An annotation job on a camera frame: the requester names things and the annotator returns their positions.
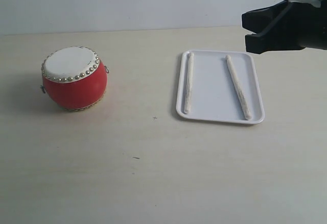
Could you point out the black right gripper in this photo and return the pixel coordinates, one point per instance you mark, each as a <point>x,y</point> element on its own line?
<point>286,26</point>

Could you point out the white plastic tray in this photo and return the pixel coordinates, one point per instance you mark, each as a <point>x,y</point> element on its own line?
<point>214,97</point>

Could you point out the white drumstick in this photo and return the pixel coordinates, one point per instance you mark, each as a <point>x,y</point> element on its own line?
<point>238,88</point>
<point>189,83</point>

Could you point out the small red drum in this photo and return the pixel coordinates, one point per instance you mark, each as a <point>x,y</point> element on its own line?
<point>74,77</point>

